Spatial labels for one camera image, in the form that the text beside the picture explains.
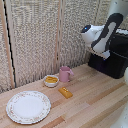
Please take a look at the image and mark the white floral rimmed plate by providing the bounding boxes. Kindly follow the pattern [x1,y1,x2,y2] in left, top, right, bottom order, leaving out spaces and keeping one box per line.
[5,90,52,125]

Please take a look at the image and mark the beige woven folding screen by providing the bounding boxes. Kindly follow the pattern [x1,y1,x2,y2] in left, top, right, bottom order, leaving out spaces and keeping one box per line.
[0,0,128,94]

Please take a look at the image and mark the small white bowl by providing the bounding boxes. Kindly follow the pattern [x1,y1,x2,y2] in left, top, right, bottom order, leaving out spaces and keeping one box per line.
[43,74,60,88]

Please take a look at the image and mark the pink mug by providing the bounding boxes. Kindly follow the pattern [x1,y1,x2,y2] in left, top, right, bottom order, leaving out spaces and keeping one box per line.
[58,65,75,83]

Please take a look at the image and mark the orange rectangular block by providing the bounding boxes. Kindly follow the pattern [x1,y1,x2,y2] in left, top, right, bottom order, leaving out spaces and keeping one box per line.
[58,86,74,99]

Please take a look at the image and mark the yellow food in bowl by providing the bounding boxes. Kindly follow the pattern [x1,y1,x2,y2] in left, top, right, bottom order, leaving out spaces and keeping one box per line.
[45,76,58,84]

